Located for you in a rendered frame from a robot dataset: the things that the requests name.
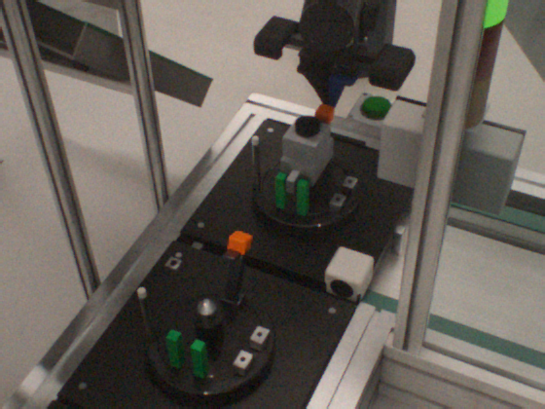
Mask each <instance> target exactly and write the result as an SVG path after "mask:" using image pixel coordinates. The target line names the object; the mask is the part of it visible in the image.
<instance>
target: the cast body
mask: <svg viewBox="0 0 545 409"><path fill-rule="evenodd" d="M333 144H334V138H333V137H331V136H330V125H329V124H326V123H320V122H319V120H318V119H317V118H316V117H312V116H303V117H297V118H296V119H295V121H294V122H293V124H292V125H291V127H290V128H289V130H287V132H286V134H285V135H283V137H282V150H283V156H282V158H281V159H280V172H281V173H286V174H288V178H287V179H286V192H289V193H292V194H294V192H295V191H296V190H297V184H298V181H299V180H300V179H305V180H308V181H309V186H313V185H314V184H315V183H316V181H317V179H318V177H319V176H320V174H321V173H322V172H323V170H324V168H325V167H326V166H327V164H328V163H329V161H330V159H331V157H332V156H333Z"/></svg>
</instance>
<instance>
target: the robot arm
mask: <svg viewBox="0 0 545 409"><path fill-rule="evenodd" d="M380 6H381V5H379V4H377V3H375V2H372V1H366V0H305V2H304V5H303V9H302V12H301V16H300V20H299V21H294V20H291V19H285V18H281V17H278V16H273V17H272V18H271V19H269V21H267V23H266V24H265V25H264V26H263V28H261V30H260V31H259V32H258V34H256V35H255V41H254V53H255V55H257V56H263V57H266V58H269V59H273V60H279V59H280V58H281V57H282V49H283V48H289V49H292V50H295V51H299V66H297V72H298V73H300V74H303V75H304V76H305V79H307V80H308V82H309V83H310V84H311V86H312V87H313V88H314V90H315V91H316V92H317V96H318V97H319V98H320V100H321V101H322V103H323V104H326V105H330V106H332V107H334V108H336V104H337V103H338V101H339V99H340V97H341V95H342V93H343V90H344V88H345V86H349V87H350V86H353V85H354V84H355V81H356V80H357V79H358V78H359V76H360V75H361V73H362V71H363V70H366V71H369V73H368V82H369V84H370V85H373V86H376V87H379V88H382V89H386V90H389V91H400V88H401V86H402V85H403V84H404V82H405V81H406V79H407V77H408V75H409V73H410V72H411V71H412V69H413V68H414V65H415V60H416V56H415V54H414V52H413V50H412V49H409V48H406V47H401V46H394V45H391V44H387V43H385V45H384V46H383V47H382V48H381V50H380V51H379V52H378V53H377V54H375V53H369V52H368V50H369V47H365V46H362V45H358V42H360V43H362V42H363V41H364V42H367V40H368V38H367V33H368V31H370V30H371V31H374V30H375V27H376V20H377V17H378V13H379V10H380ZM334 62H336V63H337V69H336V70H335V72H333V65H334Z"/></svg>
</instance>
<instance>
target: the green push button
mask: <svg viewBox="0 0 545 409"><path fill-rule="evenodd" d="M390 107H391V103H390V102H389V101H388V100H387V98H385V97H381V96H371V97H367V98H366V99H365V100H364V101H363V104H362V110H363V112H364V113H365V114H366V115H368V117H375V118H380V117H383V116H386V114H387V112H388V111H389V110H390Z"/></svg>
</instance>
